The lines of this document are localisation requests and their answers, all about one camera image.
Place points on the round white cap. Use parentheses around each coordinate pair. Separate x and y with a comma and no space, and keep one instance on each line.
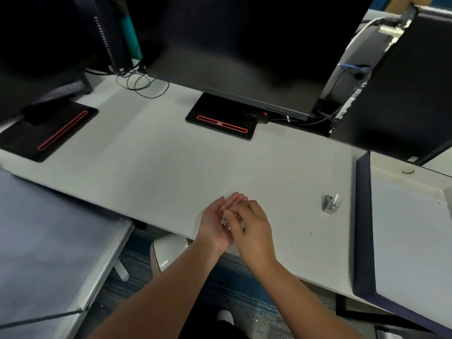
(408,170)

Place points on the white board with navy edge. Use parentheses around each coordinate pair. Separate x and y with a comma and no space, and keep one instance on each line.
(406,236)

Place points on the person's right fingers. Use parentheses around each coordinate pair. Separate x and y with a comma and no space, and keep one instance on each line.
(235,212)

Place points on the black desktop computer tower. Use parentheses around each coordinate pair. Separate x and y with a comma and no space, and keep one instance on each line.
(402,88)

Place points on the grey side table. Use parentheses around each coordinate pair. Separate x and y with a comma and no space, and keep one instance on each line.
(49,257)

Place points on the handful of small white pieces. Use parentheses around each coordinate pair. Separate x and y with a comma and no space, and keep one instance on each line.
(224,220)

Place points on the black computer case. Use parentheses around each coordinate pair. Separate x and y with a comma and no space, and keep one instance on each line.
(106,31)

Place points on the large black monitor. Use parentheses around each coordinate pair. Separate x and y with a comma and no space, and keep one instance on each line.
(254,45)

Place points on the person's left fingers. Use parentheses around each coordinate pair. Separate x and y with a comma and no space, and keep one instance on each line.
(231,201)

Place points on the person's left forearm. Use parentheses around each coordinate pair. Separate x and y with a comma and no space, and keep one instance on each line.
(159,296)

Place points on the person's right forearm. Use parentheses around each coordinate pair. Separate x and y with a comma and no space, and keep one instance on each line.
(300,303)

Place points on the black monitor base red stripe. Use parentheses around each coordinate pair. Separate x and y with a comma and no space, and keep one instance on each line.
(223,118)
(46,132)

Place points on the white chair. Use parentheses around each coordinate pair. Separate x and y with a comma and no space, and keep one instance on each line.
(169,252)

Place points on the small clear bag with metal part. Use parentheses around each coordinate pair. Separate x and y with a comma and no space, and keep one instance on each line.
(331,204)

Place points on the person's right hand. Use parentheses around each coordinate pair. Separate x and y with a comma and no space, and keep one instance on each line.
(254,236)

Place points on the person's left hand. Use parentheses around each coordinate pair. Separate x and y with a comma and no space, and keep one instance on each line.
(208,229)

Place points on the person's white shoe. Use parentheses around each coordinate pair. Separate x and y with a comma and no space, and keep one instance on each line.
(225,316)

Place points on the teal cylinder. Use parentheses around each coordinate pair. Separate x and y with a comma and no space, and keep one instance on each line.
(131,33)

